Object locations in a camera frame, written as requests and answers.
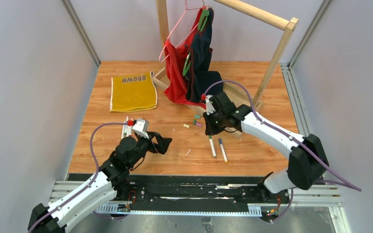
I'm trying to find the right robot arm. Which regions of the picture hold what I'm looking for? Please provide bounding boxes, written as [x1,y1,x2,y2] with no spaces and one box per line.
[203,92,329,195]

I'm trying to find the yellow folded towel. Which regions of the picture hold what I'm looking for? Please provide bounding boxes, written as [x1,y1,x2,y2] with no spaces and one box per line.
[109,71,158,113]

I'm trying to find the white pen green cap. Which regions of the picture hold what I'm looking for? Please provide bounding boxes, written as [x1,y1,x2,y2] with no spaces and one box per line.
[208,135,217,157]

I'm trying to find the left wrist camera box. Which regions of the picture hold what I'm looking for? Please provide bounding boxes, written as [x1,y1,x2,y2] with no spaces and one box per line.
[132,119,150,139]

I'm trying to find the red garment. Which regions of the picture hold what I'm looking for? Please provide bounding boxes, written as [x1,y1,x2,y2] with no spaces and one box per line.
[164,7,210,108]

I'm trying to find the green hanger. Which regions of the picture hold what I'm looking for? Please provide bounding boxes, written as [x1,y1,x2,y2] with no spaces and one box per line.
[182,9,209,77]

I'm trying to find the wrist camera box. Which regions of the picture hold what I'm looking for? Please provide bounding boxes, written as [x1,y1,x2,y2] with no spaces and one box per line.
[132,119,150,139]
[205,95,216,115]

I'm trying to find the wooden clothes rack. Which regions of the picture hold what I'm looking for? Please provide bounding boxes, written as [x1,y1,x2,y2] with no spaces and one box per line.
[143,0,303,122]

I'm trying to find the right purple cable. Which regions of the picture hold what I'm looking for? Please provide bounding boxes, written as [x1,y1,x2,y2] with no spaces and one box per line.
[201,80,362,192]

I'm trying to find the dark navy garment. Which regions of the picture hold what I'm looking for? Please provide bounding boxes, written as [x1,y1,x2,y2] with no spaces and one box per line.
[185,8,221,104]

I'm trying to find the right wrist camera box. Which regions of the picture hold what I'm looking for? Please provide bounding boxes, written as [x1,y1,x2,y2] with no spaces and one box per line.
[205,95,216,115]

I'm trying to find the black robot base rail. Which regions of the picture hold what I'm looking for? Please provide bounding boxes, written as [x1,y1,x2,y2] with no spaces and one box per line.
[98,175,292,218]

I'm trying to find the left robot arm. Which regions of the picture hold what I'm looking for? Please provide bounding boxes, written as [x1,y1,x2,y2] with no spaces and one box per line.
[28,132,172,233]

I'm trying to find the pink wire hanger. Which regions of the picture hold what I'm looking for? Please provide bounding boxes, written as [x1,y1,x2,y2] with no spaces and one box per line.
[156,0,205,63]

